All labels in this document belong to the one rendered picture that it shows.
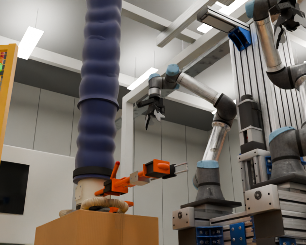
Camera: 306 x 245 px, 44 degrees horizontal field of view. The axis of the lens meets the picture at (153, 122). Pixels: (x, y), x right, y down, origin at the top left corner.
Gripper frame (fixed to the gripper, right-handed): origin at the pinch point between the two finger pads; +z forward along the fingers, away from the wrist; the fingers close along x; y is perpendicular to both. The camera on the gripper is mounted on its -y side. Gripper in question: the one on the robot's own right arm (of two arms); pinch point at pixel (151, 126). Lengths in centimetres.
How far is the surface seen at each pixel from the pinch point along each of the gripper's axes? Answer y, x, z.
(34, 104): 135, 856, -411
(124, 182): -33, -29, 45
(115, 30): -27, -2, -57
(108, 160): -28.1, -1.7, 26.4
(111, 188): -35, -20, 46
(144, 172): -34, -48, 45
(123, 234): -30, -23, 66
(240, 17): 127, 33, -158
